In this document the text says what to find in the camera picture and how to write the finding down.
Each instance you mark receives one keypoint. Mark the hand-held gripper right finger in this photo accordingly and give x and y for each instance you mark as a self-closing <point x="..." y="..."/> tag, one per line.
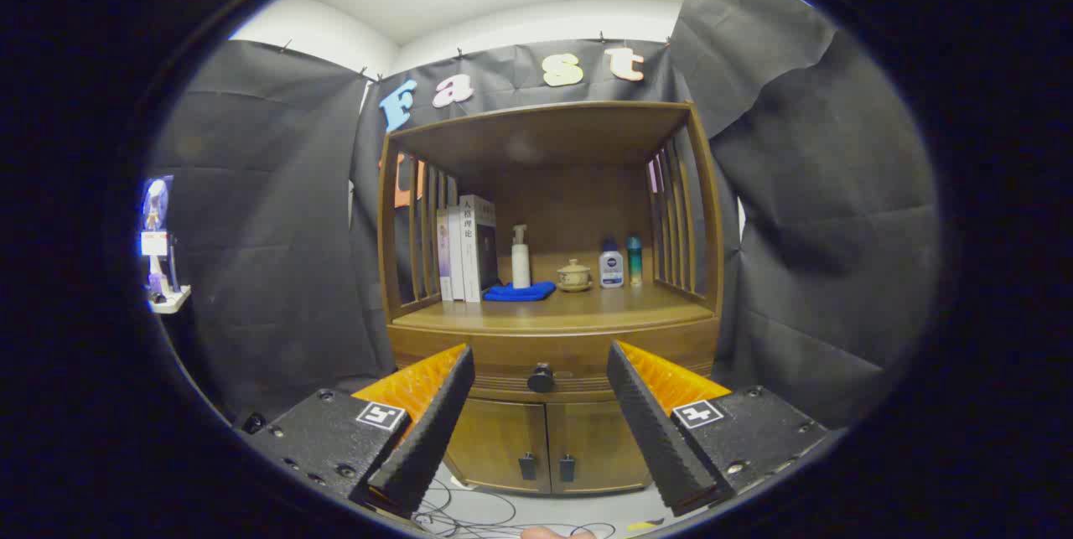
<point x="650" y="438"/>

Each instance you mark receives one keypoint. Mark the pale purple book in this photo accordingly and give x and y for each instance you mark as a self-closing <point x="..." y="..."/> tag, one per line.
<point x="442" y="258"/>

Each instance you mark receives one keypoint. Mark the wooden cabinet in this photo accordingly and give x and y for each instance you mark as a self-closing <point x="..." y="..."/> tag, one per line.
<point x="570" y="204"/>

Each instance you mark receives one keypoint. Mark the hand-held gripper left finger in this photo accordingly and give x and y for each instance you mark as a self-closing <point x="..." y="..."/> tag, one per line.
<point x="436" y="430"/>

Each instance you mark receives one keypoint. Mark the wooden countertop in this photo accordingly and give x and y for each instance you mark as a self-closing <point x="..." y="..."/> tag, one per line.
<point x="587" y="308"/>

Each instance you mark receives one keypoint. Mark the white lotion bottle blue cap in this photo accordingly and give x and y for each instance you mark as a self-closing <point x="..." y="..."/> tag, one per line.
<point x="611" y="271"/>

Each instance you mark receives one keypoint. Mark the small black device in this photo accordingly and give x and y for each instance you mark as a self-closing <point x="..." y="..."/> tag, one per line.
<point x="253" y="422"/>

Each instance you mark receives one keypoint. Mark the blue folded cloth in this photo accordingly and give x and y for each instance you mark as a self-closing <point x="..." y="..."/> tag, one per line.
<point x="518" y="292"/>

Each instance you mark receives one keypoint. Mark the wooden drawer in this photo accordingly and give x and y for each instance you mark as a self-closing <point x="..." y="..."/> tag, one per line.
<point x="520" y="346"/>

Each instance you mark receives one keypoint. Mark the white pump bottle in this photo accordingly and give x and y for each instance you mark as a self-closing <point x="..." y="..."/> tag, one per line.
<point x="520" y="266"/>

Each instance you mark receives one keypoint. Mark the wooden cabinet door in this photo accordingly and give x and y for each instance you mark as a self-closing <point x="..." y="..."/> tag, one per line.
<point x="599" y="438"/>
<point x="495" y="438"/>

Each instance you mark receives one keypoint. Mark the white book with dark cover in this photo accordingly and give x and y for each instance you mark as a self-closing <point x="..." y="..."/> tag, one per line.
<point x="471" y="254"/>

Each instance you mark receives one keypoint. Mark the white equipment stand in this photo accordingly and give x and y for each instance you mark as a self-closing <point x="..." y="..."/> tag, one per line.
<point x="159" y="271"/>

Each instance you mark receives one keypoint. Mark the black drawer knob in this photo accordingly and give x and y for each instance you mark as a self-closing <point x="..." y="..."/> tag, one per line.
<point x="541" y="378"/>

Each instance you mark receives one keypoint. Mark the slim teal bottle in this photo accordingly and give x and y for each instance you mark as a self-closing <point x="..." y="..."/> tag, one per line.
<point x="634" y="264"/>

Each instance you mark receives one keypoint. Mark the beige lidded ceramic cup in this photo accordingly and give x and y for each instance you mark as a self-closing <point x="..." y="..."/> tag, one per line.
<point x="574" y="277"/>

